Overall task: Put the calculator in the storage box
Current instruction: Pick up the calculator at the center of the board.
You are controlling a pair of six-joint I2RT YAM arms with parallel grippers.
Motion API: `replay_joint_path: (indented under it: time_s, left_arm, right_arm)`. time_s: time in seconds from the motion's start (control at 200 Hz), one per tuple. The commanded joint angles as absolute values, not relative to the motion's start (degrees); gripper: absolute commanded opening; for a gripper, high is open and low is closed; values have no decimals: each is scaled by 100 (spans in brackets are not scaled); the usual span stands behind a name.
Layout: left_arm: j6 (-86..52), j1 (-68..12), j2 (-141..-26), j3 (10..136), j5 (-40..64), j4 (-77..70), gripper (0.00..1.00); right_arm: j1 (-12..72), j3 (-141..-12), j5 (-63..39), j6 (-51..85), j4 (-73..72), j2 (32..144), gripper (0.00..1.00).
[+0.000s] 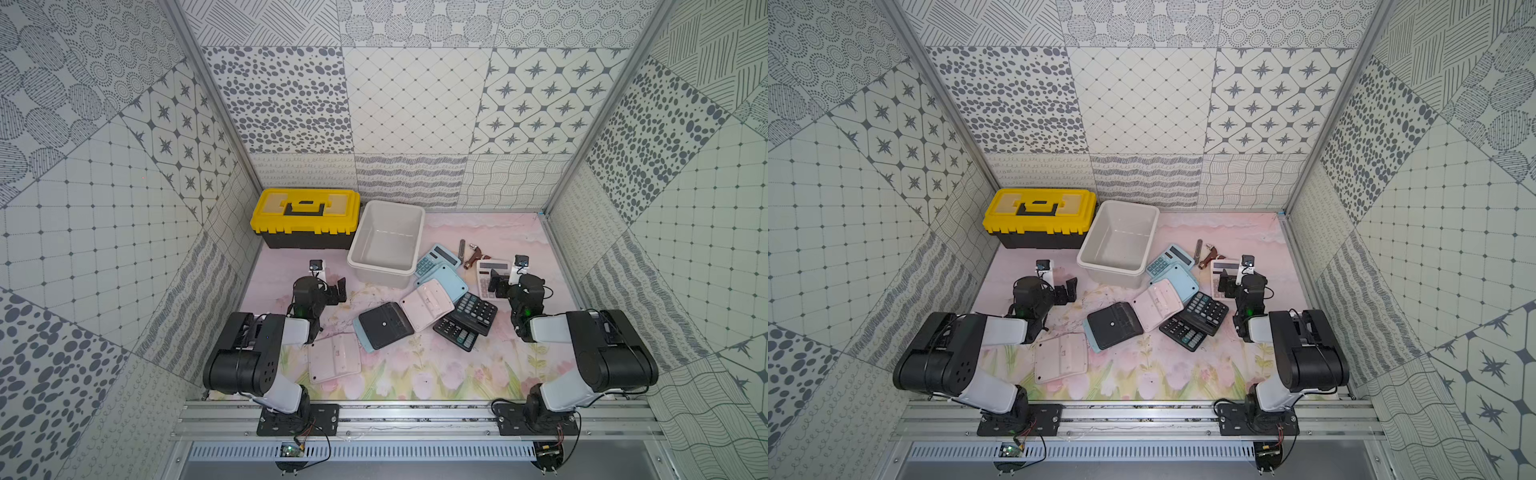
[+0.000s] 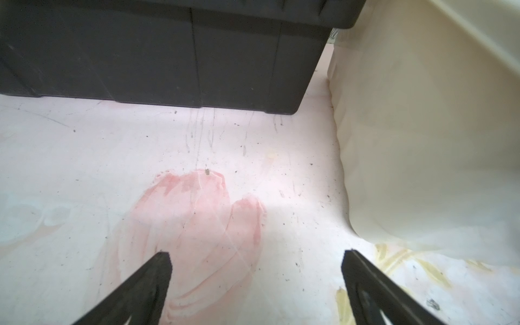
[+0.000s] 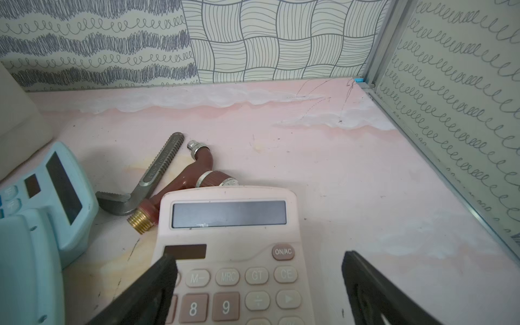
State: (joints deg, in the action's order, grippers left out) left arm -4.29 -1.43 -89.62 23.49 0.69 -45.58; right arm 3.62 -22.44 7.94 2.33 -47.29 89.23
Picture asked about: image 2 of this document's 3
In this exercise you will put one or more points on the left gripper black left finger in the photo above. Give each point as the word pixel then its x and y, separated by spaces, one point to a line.
pixel 138 300

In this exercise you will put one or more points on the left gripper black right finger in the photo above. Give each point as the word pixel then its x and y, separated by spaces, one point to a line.
pixel 375 298

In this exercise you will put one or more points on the white plastic storage box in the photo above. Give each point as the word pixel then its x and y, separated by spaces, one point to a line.
pixel 426 103

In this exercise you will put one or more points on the floral pink table mat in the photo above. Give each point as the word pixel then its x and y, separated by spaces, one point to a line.
pixel 251 208

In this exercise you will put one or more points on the yellow and black toolbox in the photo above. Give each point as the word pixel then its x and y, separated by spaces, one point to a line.
pixel 251 55

